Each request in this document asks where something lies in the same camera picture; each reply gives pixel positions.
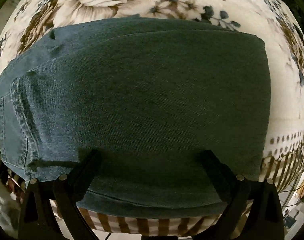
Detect blue denim jeans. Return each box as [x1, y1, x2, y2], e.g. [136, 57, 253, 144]
[0, 17, 271, 218]

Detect floral checkered bed blanket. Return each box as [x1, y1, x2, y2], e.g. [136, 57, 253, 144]
[0, 0, 304, 239]

